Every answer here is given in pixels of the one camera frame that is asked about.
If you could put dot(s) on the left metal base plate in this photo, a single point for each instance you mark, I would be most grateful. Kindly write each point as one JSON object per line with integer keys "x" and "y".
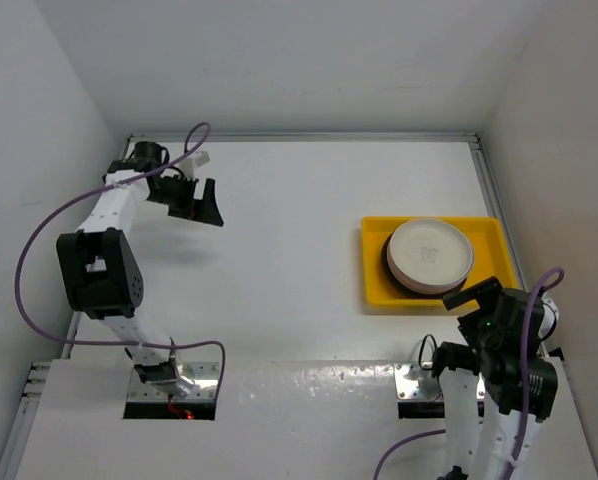
{"x": 197, "y": 384}

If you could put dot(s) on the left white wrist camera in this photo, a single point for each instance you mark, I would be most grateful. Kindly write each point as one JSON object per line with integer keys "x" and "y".
{"x": 190, "y": 165}

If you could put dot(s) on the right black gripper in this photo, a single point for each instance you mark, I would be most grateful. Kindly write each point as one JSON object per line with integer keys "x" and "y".
{"x": 488, "y": 288}

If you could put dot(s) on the yellow plastic bin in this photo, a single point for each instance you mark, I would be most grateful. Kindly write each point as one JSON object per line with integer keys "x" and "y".
{"x": 492, "y": 257}

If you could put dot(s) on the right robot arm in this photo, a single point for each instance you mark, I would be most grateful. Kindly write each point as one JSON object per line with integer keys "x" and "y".
{"x": 497, "y": 389}

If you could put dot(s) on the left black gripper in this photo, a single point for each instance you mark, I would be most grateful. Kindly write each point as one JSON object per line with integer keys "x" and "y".
{"x": 203, "y": 210}

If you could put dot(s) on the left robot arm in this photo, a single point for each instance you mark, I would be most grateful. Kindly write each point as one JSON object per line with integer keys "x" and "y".
{"x": 101, "y": 276}

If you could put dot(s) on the cream plastic plate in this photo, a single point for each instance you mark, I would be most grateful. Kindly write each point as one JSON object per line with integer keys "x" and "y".
{"x": 430, "y": 255}

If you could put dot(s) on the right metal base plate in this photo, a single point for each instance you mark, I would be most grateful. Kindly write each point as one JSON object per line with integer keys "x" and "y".
{"x": 414, "y": 382}

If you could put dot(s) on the metal base plate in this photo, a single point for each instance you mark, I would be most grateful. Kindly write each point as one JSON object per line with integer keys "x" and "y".
{"x": 414, "y": 382}
{"x": 197, "y": 384}

